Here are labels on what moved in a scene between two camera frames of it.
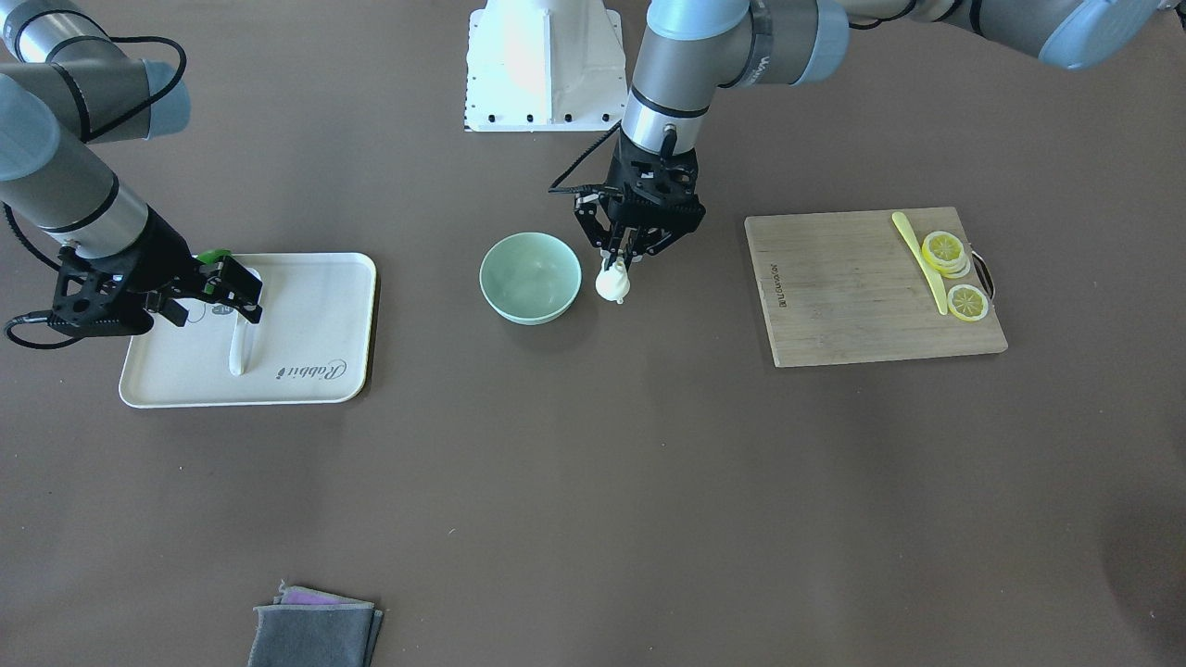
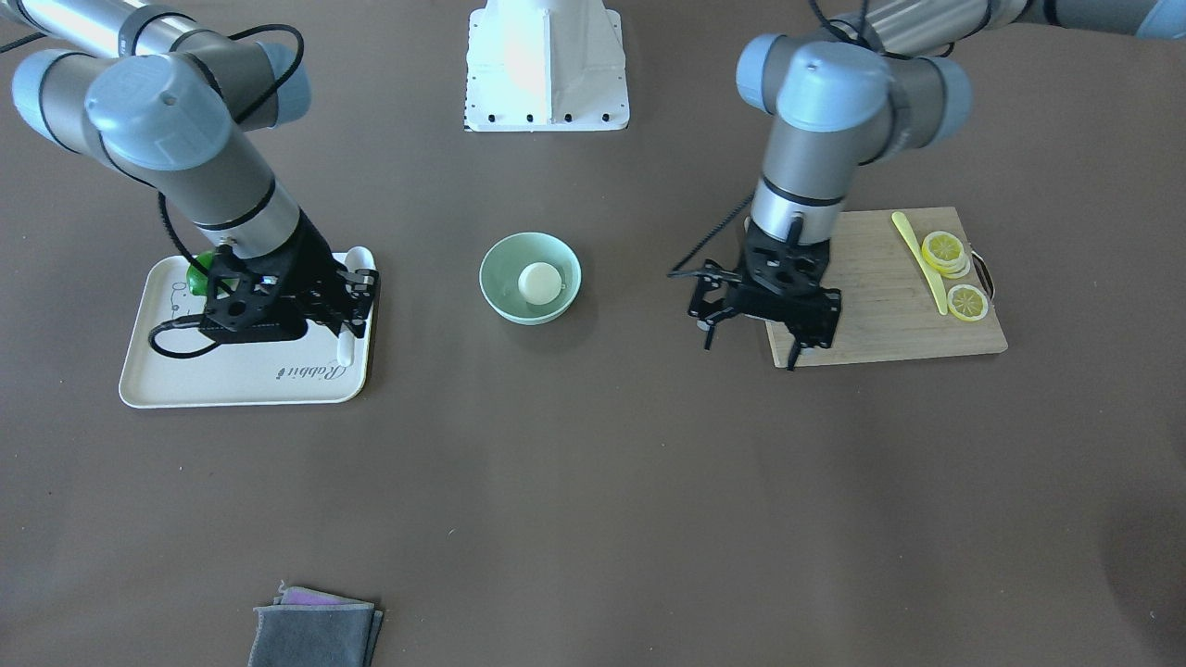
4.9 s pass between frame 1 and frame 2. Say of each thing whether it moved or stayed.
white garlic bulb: moved
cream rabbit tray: stayed
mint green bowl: stayed
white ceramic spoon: moved
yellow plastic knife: stayed
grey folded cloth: stayed
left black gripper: moved
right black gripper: moved
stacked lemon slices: stayed
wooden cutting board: stayed
